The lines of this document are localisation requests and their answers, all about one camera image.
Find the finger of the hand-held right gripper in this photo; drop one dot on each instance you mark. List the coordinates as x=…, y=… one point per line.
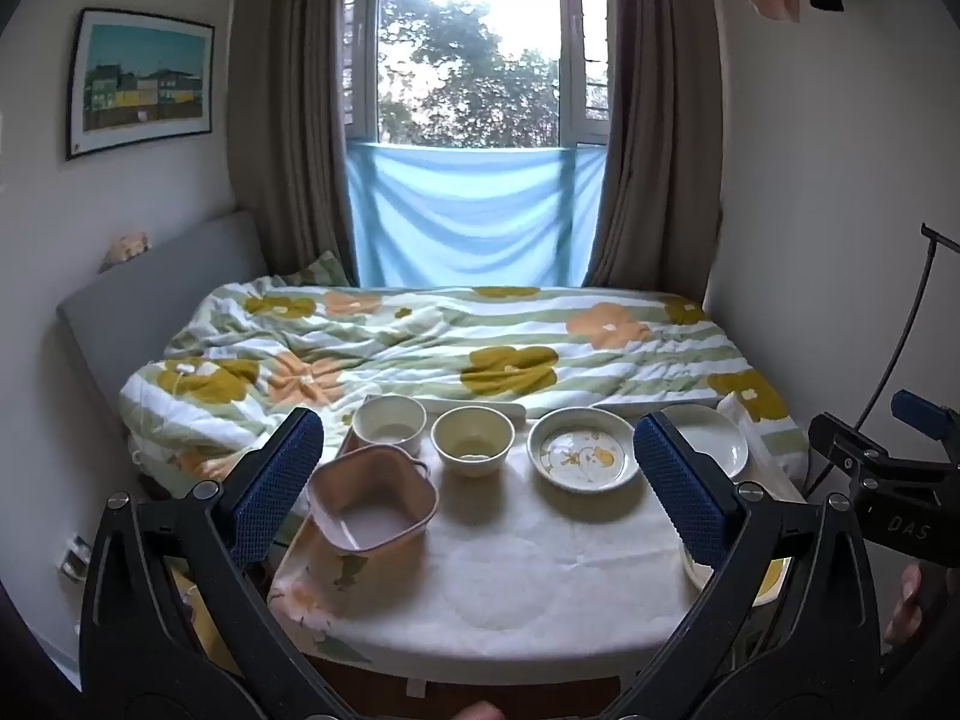
x=921, y=411
x=844, y=436

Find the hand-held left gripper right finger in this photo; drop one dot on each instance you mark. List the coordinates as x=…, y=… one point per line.
x=679, y=495

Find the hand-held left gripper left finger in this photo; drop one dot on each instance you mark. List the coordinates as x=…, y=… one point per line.
x=277, y=487

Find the plain white plate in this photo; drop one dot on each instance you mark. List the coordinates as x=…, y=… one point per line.
x=712, y=442

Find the cream plate with duck print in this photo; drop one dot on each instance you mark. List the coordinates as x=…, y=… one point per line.
x=581, y=454

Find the cream dotted bowl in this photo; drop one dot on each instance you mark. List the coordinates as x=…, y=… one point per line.
x=390, y=420
x=472, y=435

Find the person's right hand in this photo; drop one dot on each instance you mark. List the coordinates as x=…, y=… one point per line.
x=905, y=607

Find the yellow plate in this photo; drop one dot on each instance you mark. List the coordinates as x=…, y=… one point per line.
x=772, y=579

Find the floral striped blanket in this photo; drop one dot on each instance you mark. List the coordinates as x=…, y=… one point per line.
x=420, y=345

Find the green patterned pillow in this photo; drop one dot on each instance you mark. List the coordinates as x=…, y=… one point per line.
x=322, y=270

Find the grey bed headboard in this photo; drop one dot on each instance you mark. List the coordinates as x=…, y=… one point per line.
x=150, y=292

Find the plush toy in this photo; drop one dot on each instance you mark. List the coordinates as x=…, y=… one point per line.
x=129, y=247

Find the light blue cloth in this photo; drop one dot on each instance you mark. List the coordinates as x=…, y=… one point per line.
x=465, y=217

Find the brown curtain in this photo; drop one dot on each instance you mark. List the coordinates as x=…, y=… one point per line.
x=660, y=127
x=300, y=127

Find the framed picture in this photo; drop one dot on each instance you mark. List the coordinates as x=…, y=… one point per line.
x=139, y=82

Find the window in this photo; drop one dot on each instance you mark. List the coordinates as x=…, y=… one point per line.
x=465, y=37

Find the wall socket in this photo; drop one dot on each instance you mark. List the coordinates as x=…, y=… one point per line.
x=73, y=559

